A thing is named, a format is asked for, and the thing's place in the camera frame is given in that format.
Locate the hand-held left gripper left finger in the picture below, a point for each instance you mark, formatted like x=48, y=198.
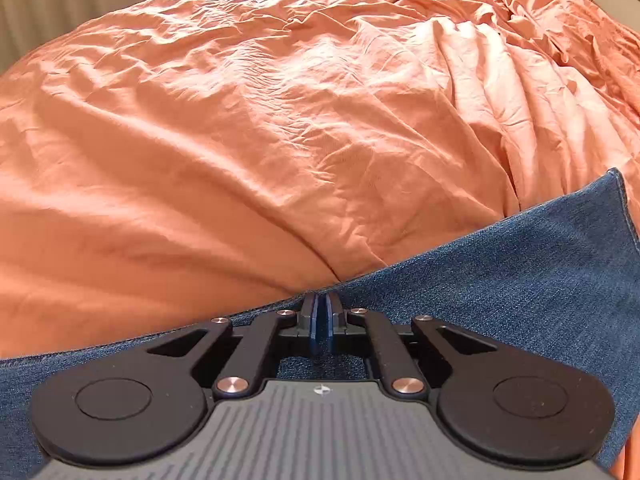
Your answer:
x=312, y=327

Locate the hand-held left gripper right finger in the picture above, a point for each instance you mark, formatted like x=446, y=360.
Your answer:
x=330, y=327

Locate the blue denim pants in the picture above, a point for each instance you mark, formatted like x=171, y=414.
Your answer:
x=500, y=270

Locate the orange bed sheet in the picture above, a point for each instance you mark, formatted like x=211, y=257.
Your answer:
x=200, y=135

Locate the orange crumpled duvet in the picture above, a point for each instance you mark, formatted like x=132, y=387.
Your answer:
x=565, y=25

